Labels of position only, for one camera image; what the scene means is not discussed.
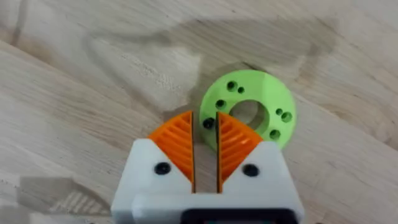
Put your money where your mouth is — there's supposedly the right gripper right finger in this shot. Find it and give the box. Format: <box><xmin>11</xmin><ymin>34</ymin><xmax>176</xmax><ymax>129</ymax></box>
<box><xmin>216</xmin><ymin>111</ymin><xmax>305</xmax><ymax>222</ymax></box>

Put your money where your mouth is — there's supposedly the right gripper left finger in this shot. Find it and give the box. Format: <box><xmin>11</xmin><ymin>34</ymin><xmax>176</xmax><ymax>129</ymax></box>
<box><xmin>111</xmin><ymin>110</ymin><xmax>196</xmax><ymax>224</ymax></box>

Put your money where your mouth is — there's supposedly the green disc with holes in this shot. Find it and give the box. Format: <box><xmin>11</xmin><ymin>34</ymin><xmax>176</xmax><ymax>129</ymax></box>
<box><xmin>198</xmin><ymin>69</ymin><xmax>297</xmax><ymax>152</ymax></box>

